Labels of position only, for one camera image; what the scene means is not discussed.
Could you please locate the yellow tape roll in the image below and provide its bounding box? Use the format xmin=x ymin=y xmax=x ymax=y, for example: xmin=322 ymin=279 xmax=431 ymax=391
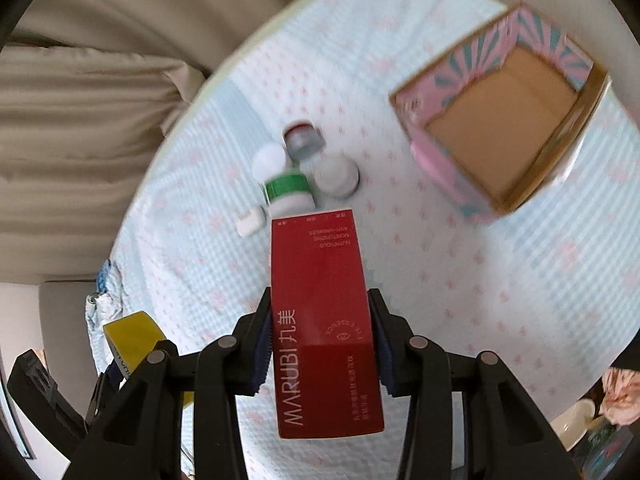
xmin=103 ymin=311 xmax=166 ymax=379

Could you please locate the light blue checkered tablecloth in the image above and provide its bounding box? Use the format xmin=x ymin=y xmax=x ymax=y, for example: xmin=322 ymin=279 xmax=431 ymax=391
xmin=86 ymin=0 xmax=639 ymax=417

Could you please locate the floral clutter at edge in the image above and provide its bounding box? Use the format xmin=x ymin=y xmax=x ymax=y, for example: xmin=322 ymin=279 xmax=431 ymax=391
xmin=551 ymin=367 xmax=639 ymax=478

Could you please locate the small white medicine bottle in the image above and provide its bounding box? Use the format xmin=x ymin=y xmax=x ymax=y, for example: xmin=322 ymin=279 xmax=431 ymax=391
xmin=235 ymin=206 xmax=266 ymax=238

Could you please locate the green label white jar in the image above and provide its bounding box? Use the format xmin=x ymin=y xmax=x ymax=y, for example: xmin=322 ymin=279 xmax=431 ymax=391
xmin=262 ymin=172 xmax=316 ymax=218

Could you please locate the white round lid jar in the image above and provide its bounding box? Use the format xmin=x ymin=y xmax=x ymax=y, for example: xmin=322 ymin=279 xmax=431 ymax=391
xmin=314 ymin=155 xmax=360 ymax=198

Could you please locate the pale green white-lid jar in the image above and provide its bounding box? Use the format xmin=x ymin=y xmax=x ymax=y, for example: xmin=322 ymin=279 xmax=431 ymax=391
xmin=252 ymin=142 xmax=290 ymax=184

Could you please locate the red silver small jar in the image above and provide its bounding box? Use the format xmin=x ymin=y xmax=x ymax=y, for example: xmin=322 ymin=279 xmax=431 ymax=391
xmin=282 ymin=120 xmax=326 ymax=162

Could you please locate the pink patterned cardboard box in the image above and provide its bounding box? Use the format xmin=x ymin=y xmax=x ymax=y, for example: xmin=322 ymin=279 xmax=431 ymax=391
xmin=390 ymin=2 xmax=611 ymax=223

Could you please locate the red Marubi carton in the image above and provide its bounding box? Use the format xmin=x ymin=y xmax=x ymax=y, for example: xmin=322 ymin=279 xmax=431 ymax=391
xmin=270 ymin=209 xmax=384 ymax=439

